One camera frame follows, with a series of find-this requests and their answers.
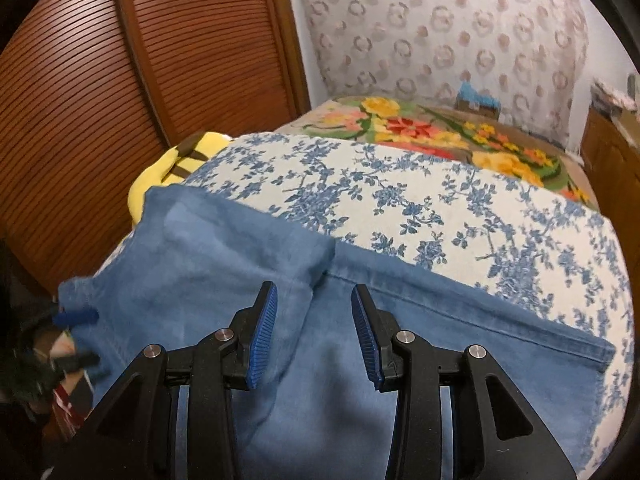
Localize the wooden louvered wardrobe door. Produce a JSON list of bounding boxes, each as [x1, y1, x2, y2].
[[0, 0, 166, 293], [112, 0, 311, 148]]

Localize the blue crumpled bag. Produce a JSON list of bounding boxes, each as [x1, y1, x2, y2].
[[459, 80, 501, 106]]

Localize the yellow plush toy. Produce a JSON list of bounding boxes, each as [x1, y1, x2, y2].
[[127, 131, 232, 226]]

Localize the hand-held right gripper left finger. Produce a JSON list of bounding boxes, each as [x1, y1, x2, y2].
[[52, 281, 279, 480]]

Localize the blue denim pants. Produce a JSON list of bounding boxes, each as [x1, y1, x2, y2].
[[59, 186, 616, 480]]

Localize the long wooden cabinet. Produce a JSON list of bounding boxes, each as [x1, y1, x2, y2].
[[580, 105, 640, 241]]

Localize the colourful flower blanket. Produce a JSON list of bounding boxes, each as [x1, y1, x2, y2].
[[272, 95, 601, 211]]

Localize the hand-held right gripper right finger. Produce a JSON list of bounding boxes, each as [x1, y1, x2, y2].
[[351, 284, 576, 480]]

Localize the ring patterned sheer curtain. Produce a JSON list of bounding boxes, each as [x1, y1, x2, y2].
[[292, 0, 590, 153]]

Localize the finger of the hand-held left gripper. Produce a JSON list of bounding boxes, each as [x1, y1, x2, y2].
[[54, 309, 99, 329], [50, 351, 99, 369]]

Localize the blue floral white cloth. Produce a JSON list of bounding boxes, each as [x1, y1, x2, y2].
[[95, 132, 633, 471]]

